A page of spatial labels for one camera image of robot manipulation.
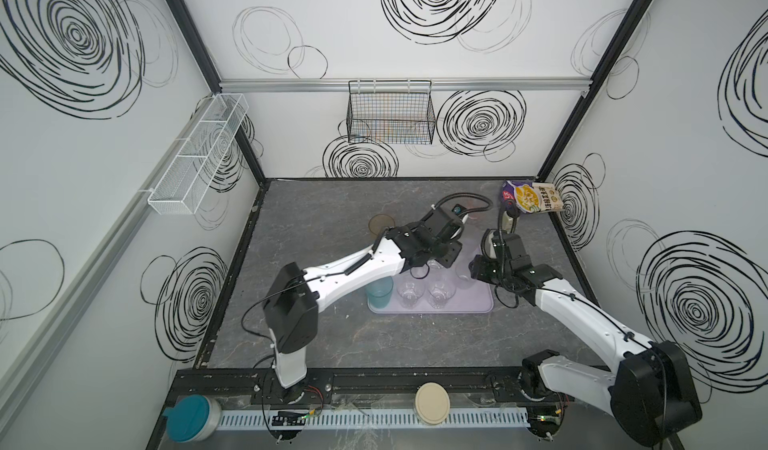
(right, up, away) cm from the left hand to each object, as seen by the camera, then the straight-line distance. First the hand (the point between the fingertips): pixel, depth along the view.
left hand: (455, 243), depth 79 cm
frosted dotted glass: (-2, -16, +10) cm, 19 cm away
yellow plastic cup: (-21, +5, +13) cm, 25 cm away
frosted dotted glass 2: (+4, -10, +9) cm, 14 cm away
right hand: (+6, -8, +7) cm, 12 cm away
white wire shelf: (-69, +13, -8) cm, 71 cm away
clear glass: (-11, -16, +11) cm, 22 cm away
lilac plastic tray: (+9, -18, +10) cm, 23 cm away
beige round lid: (-8, -34, -12) cm, 37 cm away
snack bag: (+37, +13, +34) cm, 52 cm away
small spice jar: (+22, +4, +20) cm, 30 cm away
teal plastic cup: (-21, -16, +9) cm, 27 cm away
